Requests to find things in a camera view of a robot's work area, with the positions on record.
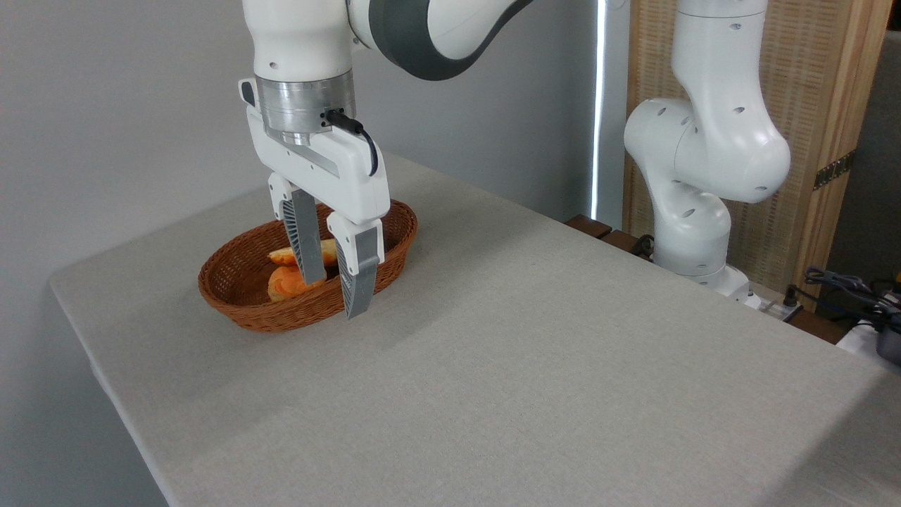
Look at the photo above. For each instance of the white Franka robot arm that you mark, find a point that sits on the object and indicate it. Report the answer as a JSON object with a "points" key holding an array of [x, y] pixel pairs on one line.
{"points": [[707, 141]]}

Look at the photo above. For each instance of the grey linen tablecloth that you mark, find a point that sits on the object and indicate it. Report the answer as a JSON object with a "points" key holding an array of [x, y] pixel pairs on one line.
{"points": [[528, 380]]}

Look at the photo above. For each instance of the brass screen hinge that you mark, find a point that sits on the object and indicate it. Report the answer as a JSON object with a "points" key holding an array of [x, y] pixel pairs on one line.
{"points": [[834, 170]]}

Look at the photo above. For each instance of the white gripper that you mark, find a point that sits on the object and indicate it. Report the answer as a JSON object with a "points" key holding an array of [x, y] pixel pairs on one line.
{"points": [[331, 172]]}

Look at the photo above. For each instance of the long golden croissant bread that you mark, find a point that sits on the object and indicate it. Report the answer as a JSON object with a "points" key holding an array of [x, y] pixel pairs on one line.
{"points": [[284, 255]]}

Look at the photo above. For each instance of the white power strip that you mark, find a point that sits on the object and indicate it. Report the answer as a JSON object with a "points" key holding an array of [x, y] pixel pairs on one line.
{"points": [[771, 304]]}

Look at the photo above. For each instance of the brown wicker basket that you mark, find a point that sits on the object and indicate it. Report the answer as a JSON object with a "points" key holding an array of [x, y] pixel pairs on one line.
{"points": [[246, 310]]}

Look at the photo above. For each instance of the wooden rattan folding screen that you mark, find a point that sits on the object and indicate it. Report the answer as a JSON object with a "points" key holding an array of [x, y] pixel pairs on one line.
{"points": [[809, 70]]}

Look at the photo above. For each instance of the small golden bread piece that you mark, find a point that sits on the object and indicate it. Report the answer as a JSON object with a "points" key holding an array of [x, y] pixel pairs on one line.
{"points": [[285, 283]]}

